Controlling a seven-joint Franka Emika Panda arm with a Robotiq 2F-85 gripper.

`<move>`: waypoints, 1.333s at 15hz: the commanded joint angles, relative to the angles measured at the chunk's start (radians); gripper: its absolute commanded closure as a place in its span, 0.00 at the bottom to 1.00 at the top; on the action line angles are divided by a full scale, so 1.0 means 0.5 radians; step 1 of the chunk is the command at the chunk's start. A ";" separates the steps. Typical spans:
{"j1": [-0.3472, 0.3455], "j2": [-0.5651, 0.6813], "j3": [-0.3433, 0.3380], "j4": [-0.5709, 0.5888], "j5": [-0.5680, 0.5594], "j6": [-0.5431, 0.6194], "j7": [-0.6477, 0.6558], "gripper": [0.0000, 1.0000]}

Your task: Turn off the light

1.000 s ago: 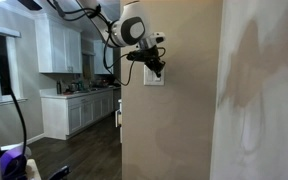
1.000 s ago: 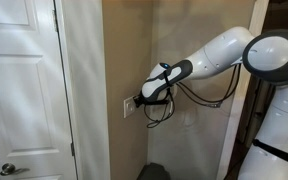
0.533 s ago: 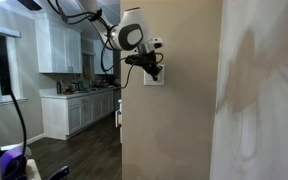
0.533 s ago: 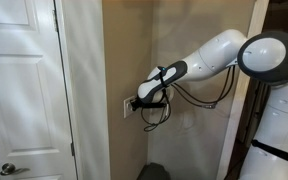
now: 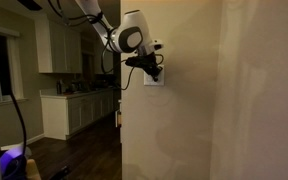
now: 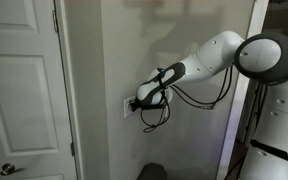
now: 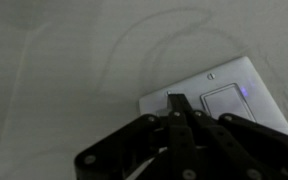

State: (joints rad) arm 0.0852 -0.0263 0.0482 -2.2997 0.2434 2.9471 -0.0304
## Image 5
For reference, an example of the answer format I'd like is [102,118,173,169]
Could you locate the dark bottle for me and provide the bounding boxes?
[55,79,64,95]

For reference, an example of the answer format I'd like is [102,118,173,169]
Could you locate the white kitchen cabinet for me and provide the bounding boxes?
[33,14,84,75]
[39,87,115,141]

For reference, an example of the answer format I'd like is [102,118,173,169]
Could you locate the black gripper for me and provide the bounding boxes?
[139,52,164,83]

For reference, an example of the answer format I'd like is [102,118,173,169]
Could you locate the small black flat object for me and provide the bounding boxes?
[47,165,72,180]

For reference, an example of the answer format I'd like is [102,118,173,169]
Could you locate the white lower kitchen cabinet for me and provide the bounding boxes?
[39,87,115,141]

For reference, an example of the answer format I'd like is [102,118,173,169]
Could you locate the white upper kitchen cabinet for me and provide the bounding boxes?
[33,14,84,75]

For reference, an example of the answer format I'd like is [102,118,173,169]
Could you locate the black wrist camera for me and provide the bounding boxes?
[124,55,146,68]

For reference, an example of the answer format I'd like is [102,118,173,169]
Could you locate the white wall switch plate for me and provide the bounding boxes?
[143,64,166,87]

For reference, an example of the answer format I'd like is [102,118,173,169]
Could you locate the window with white frame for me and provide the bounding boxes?
[0,22,29,105]

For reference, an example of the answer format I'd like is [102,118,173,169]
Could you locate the tan rounded object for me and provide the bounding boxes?
[25,158,42,180]

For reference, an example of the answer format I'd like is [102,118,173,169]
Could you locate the dark ceiling vent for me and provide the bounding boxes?
[17,0,44,11]

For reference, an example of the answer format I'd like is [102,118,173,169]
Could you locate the purple-lit round device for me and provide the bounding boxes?
[0,146,29,180]

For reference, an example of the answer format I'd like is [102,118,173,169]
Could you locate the thick black hanging cable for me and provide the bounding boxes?
[0,28,29,158]

